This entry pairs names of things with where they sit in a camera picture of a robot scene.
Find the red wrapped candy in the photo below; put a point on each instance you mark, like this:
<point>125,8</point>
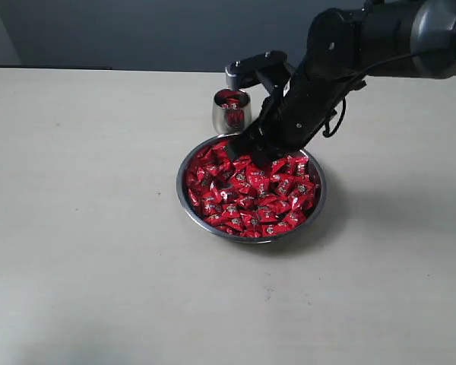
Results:
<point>295,218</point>
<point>236,224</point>
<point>215,220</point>
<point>269,230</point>
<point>251,221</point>

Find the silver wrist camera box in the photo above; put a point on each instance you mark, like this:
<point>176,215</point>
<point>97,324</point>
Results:
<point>270,69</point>

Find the metal bowl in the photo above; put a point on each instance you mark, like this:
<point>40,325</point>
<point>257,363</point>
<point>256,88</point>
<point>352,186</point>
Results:
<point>209,183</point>

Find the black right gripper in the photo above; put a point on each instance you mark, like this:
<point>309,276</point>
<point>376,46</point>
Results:
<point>289,122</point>

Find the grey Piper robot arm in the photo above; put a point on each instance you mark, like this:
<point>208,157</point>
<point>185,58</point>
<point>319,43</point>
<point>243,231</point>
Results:
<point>401,39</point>

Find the stainless steel cup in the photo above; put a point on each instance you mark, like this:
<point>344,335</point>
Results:
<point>231,111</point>

